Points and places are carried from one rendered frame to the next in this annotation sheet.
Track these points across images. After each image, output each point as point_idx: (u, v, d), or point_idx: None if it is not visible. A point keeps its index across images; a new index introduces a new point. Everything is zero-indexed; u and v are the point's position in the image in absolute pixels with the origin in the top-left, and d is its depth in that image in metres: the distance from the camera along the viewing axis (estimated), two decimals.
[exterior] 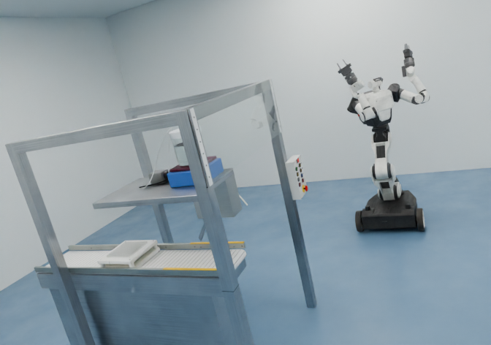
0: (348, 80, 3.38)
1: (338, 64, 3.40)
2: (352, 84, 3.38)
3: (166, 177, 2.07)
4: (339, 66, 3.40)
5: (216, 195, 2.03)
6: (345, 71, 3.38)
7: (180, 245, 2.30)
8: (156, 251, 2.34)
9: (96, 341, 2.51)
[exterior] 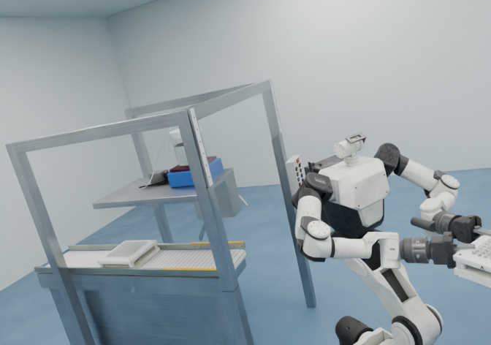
0: (413, 248, 1.32)
1: (467, 248, 1.27)
2: (399, 247, 1.35)
3: (166, 177, 2.07)
4: (463, 248, 1.26)
5: (216, 195, 2.03)
6: (441, 251, 1.29)
7: (180, 245, 2.30)
8: (156, 251, 2.34)
9: (96, 341, 2.51)
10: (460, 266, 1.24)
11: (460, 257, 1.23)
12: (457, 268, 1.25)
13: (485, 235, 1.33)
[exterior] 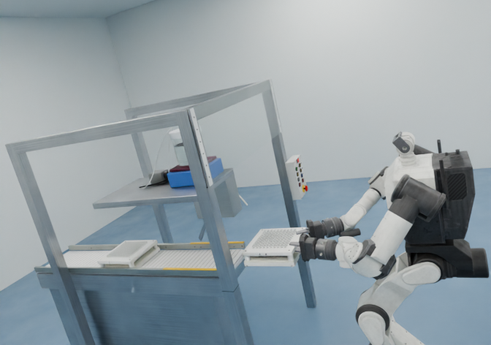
0: None
1: (299, 232, 1.90)
2: (339, 218, 1.92)
3: (166, 177, 2.07)
4: (302, 230, 1.90)
5: (216, 195, 2.03)
6: None
7: (180, 245, 2.30)
8: (156, 251, 2.34)
9: (96, 341, 2.51)
10: None
11: (301, 227, 1.95)
12: None
13: (296, 246, 1.79)
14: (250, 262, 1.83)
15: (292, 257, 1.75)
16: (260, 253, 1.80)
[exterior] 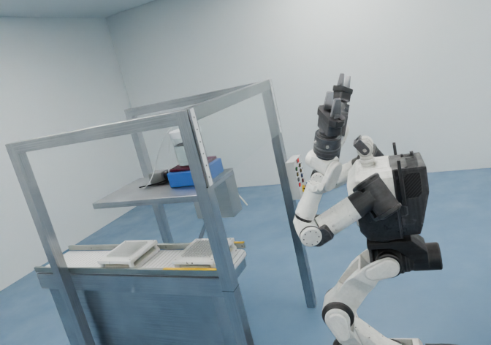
0: None
1: (345, 80, 1.94)
2: None
3: (166, 177, 2.07)
4: (345, 82, 1.94)
5: (216, 195, 2.03)
6: None
7: (180, 245, 2.30)
8: (156, 251, 2.34)
9: (96, 341, 2.51)
10: None
11: (229, 237, 2.14)
12: (234, 245, 2.14)
13: None
14: None
15: (214, 266, 1.93)
16: (187, 262, 1.98)
